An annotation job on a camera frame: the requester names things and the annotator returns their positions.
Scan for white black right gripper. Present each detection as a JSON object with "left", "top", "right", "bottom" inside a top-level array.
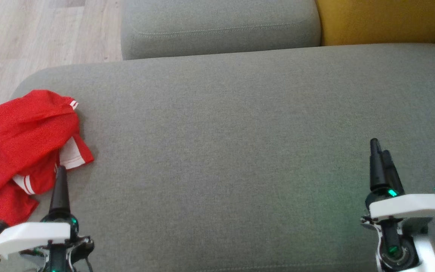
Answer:
[{"left": 365, "top": 138, "right": 435, "bottom": 223}]

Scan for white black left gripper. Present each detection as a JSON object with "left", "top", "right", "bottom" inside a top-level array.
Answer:
[{"left": 0, "top": 165, "right": 79, "bottom": 262}]

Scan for red white-striped basketball shorts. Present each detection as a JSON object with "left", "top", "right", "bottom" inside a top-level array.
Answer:
[{"left": 0, "top": 134, "right": 94, "bottom": 229}]

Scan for red Bulls basketball jersey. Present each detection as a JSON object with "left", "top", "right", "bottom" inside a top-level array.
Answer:
[{"left": 0, "top": 90, "right": 82, "bottom": 204}]

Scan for yellow sofa cushion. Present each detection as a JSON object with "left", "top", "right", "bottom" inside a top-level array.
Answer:
[{"left": 315, "top": 0, "right": 435, "bottom": 46}]

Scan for grey fabric sofa seat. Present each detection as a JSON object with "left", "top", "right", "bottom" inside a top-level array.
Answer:
[{"left": 0, "top": 43, "right": 435, "bottom": 272}]

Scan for grey sofa back cushion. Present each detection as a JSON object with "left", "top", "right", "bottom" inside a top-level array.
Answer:
[{"left": 120, "top": 0, "right": 322, "bottom": 61}]

